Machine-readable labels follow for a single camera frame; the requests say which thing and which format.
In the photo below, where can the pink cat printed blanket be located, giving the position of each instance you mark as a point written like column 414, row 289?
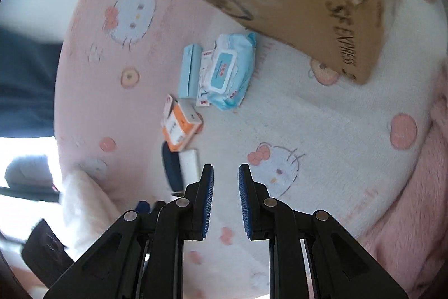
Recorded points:
column 315, row 145

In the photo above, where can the blue wet wipes pack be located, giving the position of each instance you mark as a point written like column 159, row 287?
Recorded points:
column 227, row 71

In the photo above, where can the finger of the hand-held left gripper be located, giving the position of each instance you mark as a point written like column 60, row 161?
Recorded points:
column 142, row 207

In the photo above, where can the dark blue oval object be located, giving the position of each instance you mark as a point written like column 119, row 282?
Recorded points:
column 172, row 166

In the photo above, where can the small pink printed packet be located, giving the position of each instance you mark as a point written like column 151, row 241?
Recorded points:
column 169, row 104

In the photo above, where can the grey blurred object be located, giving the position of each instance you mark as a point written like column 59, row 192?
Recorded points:
column 29, row 173

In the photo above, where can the brown cardboard box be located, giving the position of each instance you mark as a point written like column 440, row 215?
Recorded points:
column 287, row 8

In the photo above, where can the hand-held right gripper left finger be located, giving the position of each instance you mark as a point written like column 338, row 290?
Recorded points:
column 207, row 204

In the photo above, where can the person's dark blue clothing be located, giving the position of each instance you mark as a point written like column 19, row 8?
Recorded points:
column 24, row 81

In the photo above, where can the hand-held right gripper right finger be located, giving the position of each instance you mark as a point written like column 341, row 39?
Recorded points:
column 245, row 208

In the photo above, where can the light blue box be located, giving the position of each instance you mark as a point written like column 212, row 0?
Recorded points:
column 189, row 71

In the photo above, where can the orange and white box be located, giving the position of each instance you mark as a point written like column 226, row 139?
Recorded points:
column 180, row 127

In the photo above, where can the pink fluffy blanket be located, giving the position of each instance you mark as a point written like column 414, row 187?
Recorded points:
column 416, row 232

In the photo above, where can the white fluffy cloth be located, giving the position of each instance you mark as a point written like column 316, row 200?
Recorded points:
column 87, row 211

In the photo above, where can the plain white box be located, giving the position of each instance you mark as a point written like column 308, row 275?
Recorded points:
column 189, row 169

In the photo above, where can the white sachet with red print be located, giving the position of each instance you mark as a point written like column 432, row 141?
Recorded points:
column 203, row 92

